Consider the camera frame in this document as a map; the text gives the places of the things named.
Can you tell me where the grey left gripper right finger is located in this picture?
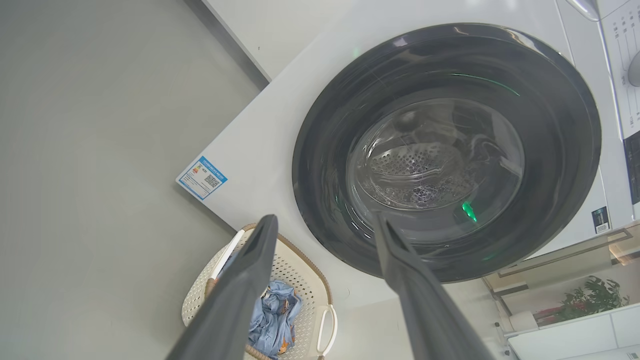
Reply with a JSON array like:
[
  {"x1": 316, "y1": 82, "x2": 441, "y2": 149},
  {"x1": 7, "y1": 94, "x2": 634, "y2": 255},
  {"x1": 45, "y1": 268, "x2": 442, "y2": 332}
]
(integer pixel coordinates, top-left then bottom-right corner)
[{"x1": 375, "y1": 212, "x2": 496, "y2": 360}]

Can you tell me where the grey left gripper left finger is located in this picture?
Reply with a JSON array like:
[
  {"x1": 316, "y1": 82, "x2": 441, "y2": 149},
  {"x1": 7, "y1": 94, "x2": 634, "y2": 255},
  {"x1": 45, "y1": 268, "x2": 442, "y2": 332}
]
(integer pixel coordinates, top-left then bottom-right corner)
[{"x1": 166, "y1": 214, "x2": 279, "y2": 360}]

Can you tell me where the blue bear print garment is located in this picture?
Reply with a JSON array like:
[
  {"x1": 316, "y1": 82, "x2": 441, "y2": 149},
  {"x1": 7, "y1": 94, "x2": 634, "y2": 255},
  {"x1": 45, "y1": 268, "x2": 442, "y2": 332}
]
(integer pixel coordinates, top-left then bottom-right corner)
[{"x1": 248, "y1": 280, "x2": 303, "y2": 357}]

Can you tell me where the black round glass washer door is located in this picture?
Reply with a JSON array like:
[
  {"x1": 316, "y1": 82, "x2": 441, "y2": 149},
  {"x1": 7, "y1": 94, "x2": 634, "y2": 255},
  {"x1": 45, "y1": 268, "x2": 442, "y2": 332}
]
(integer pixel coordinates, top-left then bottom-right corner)
[{"x1": 291, "y1": 22, "x2": 602, "y2": 284}]

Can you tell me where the white washing machine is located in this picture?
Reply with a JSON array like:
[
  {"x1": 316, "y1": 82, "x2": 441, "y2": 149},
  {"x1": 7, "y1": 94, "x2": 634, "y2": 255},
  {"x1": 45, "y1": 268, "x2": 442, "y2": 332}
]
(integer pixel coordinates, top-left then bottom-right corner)
[{"x1": 176, "y1": 0, "x2": 640, "y2": 311}]

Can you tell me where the dark label sticker with QR code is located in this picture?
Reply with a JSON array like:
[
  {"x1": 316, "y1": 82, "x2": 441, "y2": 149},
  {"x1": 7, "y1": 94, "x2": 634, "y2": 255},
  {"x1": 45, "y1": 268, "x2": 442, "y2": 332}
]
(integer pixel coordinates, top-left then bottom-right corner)
[{"x1": 591, "y1": 206, "x2": 611, "y2": 235}]

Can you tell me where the cream perforated laundry basket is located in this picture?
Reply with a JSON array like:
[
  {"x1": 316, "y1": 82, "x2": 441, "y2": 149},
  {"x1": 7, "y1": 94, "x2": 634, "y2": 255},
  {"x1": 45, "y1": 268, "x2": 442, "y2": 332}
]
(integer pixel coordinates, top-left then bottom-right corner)
[{"x1": 181, "y1": 223, "x2": 338, "y2": 360}]

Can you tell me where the blue white energy label sticker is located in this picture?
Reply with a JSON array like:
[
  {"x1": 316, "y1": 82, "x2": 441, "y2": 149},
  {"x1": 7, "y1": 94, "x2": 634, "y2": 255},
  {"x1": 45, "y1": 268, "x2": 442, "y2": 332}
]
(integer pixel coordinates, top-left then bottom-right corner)
[{"x1": 176, "y1": 156, "x2": 229, "y2": 201}]

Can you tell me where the wooden framed glass panel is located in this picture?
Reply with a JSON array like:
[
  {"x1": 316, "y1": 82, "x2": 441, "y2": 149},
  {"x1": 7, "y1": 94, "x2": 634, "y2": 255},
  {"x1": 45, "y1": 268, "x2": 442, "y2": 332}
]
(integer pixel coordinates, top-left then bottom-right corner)
[{"x1": 482, "y1": 222, "x2": 640, "y2": 301}]

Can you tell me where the white cabinet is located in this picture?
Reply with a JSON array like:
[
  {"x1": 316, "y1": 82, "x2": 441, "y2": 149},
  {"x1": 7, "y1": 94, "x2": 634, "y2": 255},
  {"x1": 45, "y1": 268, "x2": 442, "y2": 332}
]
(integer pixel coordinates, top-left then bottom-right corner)
[{"x1": 505, "y1": 302, "x2": 640, "y2": 360}]

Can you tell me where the green potted plant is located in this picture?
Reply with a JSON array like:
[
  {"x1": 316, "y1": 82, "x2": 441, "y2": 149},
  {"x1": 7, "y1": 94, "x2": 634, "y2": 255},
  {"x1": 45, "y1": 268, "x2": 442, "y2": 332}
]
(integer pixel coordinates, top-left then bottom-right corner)
[{"x1": 537, "y1": 276, "x2": 631, "y2": 326}]

